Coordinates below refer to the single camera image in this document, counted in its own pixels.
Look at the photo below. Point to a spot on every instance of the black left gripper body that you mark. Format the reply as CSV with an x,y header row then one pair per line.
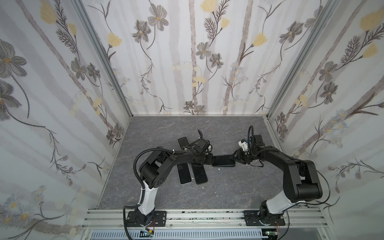
x,y
202,157

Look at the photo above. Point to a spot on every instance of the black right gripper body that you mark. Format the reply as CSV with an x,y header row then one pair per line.
x,y
238,154

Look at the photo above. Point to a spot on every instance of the black phone case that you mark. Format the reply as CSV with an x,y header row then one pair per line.
x,y
223,165
195,178

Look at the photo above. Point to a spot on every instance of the light blue phone case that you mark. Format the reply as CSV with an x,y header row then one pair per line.
x,y
182,141

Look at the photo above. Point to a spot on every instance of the blue phone black screen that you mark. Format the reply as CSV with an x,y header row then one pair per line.
x,y
182,142

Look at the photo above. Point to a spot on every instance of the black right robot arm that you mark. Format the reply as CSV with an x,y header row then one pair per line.
x,y
301,183

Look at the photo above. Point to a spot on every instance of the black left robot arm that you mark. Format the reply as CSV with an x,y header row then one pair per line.
x,y
153,166

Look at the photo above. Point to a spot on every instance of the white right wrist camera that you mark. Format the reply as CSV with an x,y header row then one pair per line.
x,y
244,145

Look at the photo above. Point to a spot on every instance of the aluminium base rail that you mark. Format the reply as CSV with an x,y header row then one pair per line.
x,y
217,224

